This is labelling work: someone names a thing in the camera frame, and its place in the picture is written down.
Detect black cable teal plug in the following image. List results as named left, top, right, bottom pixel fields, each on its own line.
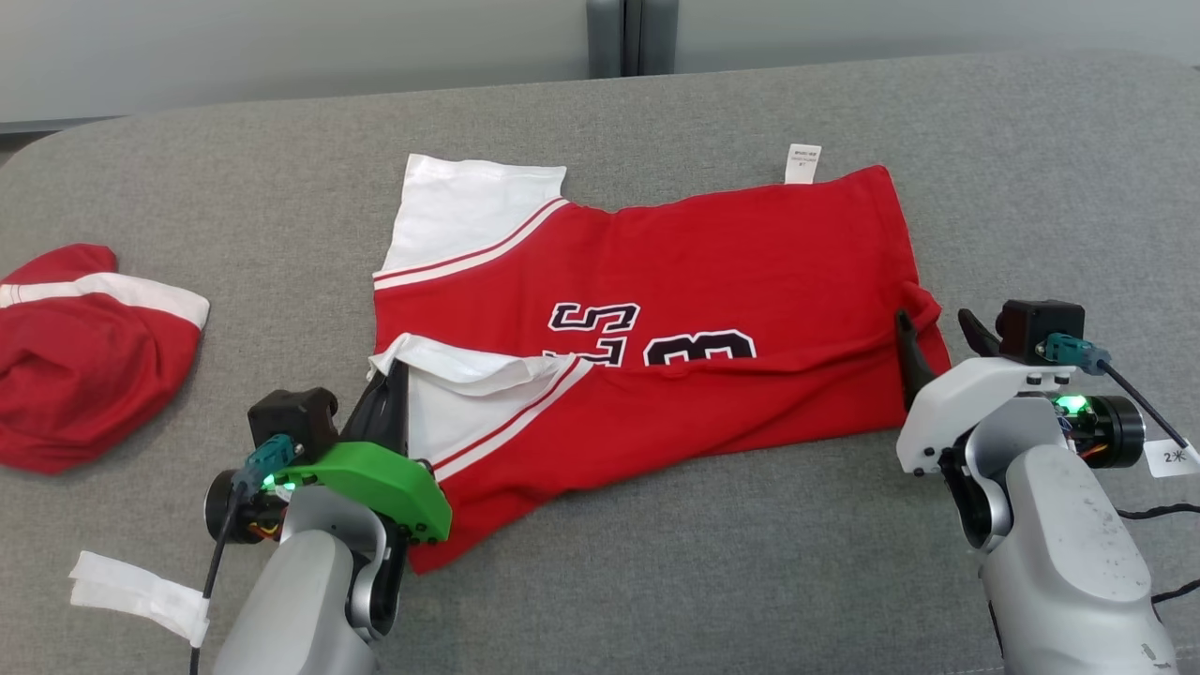
left=1036, top=333, right=1200, bottom=606
left=190, top=434, right=306, bottom=675

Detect red jersey with white sleeves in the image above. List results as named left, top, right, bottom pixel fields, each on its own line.
left=368, top=143, right=953, bottom=575

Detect white tape flag on cable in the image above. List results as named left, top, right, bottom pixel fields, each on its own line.
left=68, top=550, right=211, bottom=648

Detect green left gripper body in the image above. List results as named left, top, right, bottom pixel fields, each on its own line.
left=272, top=441, right=453, bottom=547

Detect white paper tag on cable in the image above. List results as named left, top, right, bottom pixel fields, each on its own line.
left=1144, top=439, right=1200, bottom=479

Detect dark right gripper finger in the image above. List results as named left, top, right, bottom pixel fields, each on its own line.
left=957, top=307, right=1002, bottom=359
left=893, top=309, right=938, bottom=412

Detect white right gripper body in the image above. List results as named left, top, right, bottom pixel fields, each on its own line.
left=895, top=356, right=1079, bottom=476

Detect grey partition post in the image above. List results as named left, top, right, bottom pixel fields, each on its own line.
left=586, top=0, right=680, bottom=78

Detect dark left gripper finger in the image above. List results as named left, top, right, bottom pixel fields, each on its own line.
left=382, top=361, right=411, bottom=458
left=339, top=375, right=390, bottom=445

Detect red shorts with white stripe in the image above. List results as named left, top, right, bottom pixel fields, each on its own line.
left=0, top=244, right=211, bottom=474

